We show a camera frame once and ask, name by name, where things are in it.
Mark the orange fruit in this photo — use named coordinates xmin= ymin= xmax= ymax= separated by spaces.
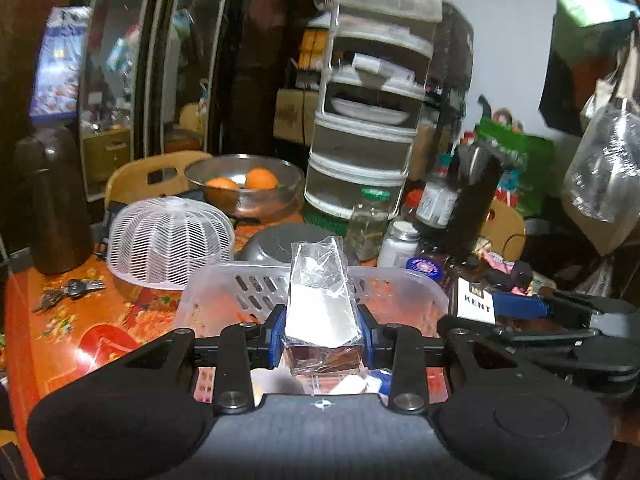
xmin=244 ymin=167 xmax=279 ymax=190
xmin=205 ymin=177 xmax=240 ymax=190

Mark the wooden chair back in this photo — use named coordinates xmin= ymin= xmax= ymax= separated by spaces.
xmin=104 ymin=151 xmax=213 ymax=209

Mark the dark brown covered bundle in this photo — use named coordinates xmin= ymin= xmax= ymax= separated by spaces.
xmin=428 ymin=0 xmax=474 ymax=112

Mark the orange fruit left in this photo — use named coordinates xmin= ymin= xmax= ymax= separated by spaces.
xmin=205 ymin=177 xmax=240 ymax=190

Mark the bunch of keys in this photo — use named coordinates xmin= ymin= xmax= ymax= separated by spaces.
xmin=32 ymin=280 xmax=105 ymax=313

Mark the grey pot lid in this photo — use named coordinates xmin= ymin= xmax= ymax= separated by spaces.
xmin=235 ymin=222 xmax=333 ymax=266

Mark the white lid jar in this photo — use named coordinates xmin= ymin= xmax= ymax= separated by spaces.
xmin=376 ymin=219 xmax=420 ymax=269

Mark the blue hanging calendar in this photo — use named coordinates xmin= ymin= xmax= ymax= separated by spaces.
xmin=29 ymin=6 xmax=92 ymax=125

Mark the dark bottle white label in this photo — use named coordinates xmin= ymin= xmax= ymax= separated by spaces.
xmin=416 ymin=171 xmax=459 ymax=235

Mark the black bag with funnel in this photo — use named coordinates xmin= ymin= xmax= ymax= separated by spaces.
xmin=446 ymin=139 xmax=515 ymax=258

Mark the brown thermos flask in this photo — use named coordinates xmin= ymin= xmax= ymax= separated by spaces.
xmin=15 ymin=127 xmax=93 ymax=275

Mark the green shopping bag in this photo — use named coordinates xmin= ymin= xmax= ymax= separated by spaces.
xmin=475 ymin=94 xmax=554 ymax=218

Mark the clear plastic basket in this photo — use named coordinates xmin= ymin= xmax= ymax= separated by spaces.
xmin=176 ymin=263 xmax=447 ymax=414

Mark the glass jar green lid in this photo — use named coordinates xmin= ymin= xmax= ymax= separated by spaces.
xmin=345 ymin=188 xmax=392 ymax=262

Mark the black white Kent box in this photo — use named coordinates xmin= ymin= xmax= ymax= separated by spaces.
xmin=450 ymin=278 xmax=496 ymax=324

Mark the glass jar blue lid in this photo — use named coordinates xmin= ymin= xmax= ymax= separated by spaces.
xmin=405 ymin=257 xmax=444 ymax=283

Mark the white mesh food cover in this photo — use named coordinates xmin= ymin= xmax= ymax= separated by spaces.
xmin=106 ymin=196 xmax=234 ymax=290

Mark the orange fruit right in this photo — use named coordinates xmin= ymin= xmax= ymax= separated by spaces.
xmin=244 ymin=167 xmax=279 ymax=190

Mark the hanging clear plastic bag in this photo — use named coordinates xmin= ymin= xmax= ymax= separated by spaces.
xmin=560 ymin=102 xmax=640 ymax=226

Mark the metal bowl with oranges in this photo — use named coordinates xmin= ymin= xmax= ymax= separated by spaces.
xmin=184 ymin=154 xmax=304 ymax=219

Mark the tiered mesh food cabinet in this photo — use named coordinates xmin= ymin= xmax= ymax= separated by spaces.
xmin=304 ymin=0 xmax=442 ymax=219

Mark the dark wooden wardrobe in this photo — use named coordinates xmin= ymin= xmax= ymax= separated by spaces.
xmin=1 ymin=0 xmax=317 ymax=252

